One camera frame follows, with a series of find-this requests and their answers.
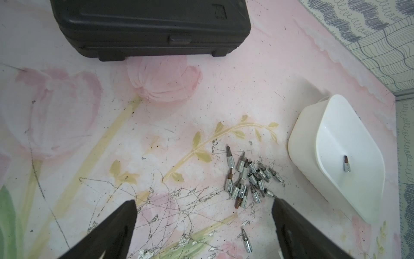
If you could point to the silver bit pile right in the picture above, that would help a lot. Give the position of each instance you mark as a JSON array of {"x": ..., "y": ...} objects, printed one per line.
[{"x": 276, "y": 175}]

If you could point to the black plastic tool case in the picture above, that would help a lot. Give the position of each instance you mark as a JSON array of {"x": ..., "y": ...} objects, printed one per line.
[{"x": 115, "y": 30}]

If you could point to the silver bit pile centre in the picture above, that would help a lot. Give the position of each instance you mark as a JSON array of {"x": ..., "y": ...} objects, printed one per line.
[{"x": 254, "y": 178}]

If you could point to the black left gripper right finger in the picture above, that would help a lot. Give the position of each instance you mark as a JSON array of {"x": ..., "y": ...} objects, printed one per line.
[{"x": 299, "y": 239}]

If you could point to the silver bit brown tip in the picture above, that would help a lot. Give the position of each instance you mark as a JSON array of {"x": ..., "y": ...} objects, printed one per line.
[{"x": 229, "y": 181}]

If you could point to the silver bit pile bottom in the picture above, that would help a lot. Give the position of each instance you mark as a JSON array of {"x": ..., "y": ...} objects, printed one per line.
[{"x": 240, "y": 195}]

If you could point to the white plastic storage box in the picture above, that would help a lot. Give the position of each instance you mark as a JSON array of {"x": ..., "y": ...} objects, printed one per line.
[{"x": 323, "y": 134}]

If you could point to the silver bit lone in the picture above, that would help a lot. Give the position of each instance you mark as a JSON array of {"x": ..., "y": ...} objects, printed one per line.
[{"x": 246, "y": 241}]

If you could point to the silver bit upper left pile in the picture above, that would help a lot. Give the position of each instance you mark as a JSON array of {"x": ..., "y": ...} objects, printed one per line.
[{"x": 229, "y": 157}]

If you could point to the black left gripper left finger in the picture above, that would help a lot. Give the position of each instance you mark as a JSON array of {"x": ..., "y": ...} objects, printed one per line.
[{"x": 110, "y": 239}]

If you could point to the silver bit pile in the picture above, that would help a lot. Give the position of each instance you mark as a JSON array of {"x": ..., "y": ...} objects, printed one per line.
[
  {"x": 254, "y": 178},
  {"x": 240, "y": 195},
  {"x": 229, "y": 157},
  {"x": 276, "y": 175}
]

